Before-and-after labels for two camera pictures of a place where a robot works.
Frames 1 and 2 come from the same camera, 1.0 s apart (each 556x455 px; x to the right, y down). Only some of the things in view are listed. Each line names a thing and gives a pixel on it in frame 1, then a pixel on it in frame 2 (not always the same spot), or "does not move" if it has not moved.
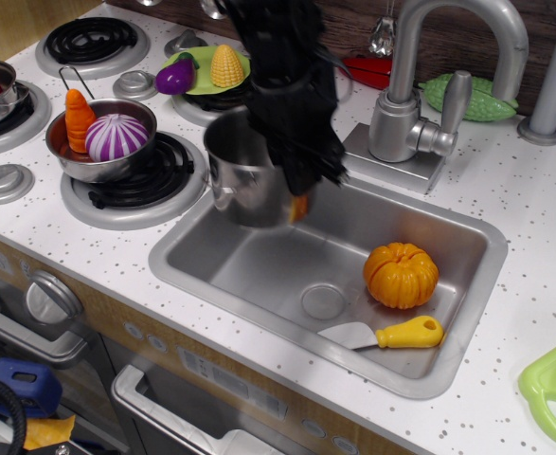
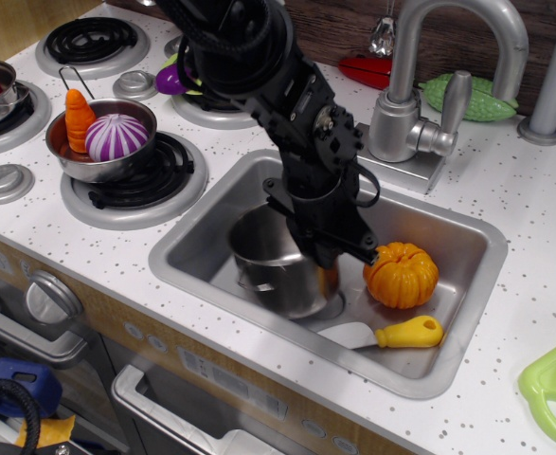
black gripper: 295,118 -> 323,212
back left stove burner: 92,48 does not move
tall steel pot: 244,180 -> 271,265
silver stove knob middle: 135,85 does not move
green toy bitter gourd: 482,102 does not move
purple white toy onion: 114,136 does not move
